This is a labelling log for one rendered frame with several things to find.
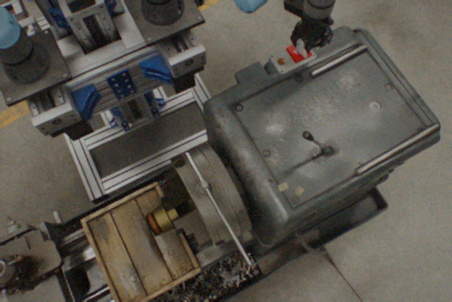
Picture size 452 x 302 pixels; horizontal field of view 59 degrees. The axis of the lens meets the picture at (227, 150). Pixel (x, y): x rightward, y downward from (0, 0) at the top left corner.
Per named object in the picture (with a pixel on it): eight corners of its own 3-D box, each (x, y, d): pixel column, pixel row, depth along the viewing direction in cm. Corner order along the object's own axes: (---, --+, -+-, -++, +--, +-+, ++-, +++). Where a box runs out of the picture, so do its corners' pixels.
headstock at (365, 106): (330, 75, 166) (359, 13, 129) (400, 172, 151) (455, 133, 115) (202, 140, 157) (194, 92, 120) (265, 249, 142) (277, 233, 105)
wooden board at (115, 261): (158, 183, 151) (156, 180, 147) (202, 271, 140) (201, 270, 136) (83, 221, 146) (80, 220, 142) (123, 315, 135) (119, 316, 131)
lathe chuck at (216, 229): (196, 158, 146) (193, 133, 116) (238, 236, 140) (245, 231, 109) (174, 169, 145) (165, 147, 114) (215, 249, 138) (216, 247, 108)
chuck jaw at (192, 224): (204, 203, 123) (222, 237, 118) (207, 209, 127) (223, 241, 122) (172, 221, 121) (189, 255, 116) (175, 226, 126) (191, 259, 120)
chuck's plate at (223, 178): (205, 154, 146) (203, 127, 116) (246, 232, 140) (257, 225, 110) (196, 158, 146) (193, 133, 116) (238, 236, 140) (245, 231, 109)
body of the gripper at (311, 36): (307, 56, 112) (315, 29, 100) (290, 33, 114) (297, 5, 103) (329, 44, 113) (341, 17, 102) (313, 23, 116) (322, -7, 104)
